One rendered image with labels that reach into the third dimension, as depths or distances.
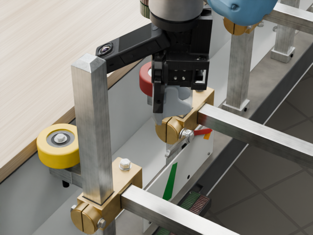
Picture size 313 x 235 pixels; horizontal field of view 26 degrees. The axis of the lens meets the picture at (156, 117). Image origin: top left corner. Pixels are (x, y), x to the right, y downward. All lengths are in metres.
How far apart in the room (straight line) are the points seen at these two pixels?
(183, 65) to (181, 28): 0.06
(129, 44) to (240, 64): 0.50
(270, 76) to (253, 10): 0.85
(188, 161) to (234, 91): 0.24
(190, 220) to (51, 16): 0.61
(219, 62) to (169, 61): 0.86
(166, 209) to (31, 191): 0.33
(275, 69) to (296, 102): 1.07
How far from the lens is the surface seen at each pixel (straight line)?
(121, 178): 1.11
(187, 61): 0.96
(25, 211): 1.33
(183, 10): 0.90
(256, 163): 2.43
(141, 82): 1.27
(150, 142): 1.55
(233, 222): 2.22
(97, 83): 0.93
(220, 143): 1.43
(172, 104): 1.02
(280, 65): 1.68
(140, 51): 0.95
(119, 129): 1.51
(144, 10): 1.13
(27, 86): 1.27
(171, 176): 1.26
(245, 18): 0.79
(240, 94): 1.47
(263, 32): 1.95
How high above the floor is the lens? 1.65
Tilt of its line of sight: 39 degrees down
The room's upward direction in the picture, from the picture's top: straight up
